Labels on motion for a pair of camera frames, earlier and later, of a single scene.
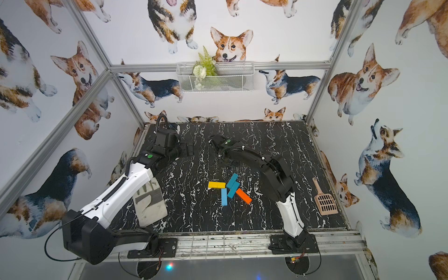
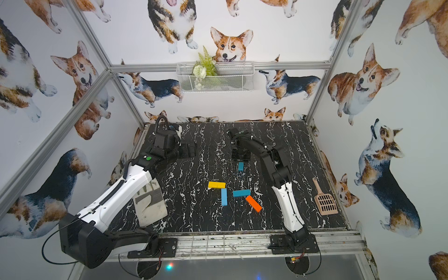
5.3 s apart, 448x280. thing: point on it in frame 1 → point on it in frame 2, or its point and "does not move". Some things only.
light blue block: (224, 196) does not move
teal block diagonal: (233, 189) → (241, 193)
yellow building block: (216, 185) does not move
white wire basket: (232, 76) does not move
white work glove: (150, 203) does not move
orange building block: (244, 196) → (253, 203)
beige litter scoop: (325, 202) does not move
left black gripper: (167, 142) does not move
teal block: (232, 180) → (241, 166)
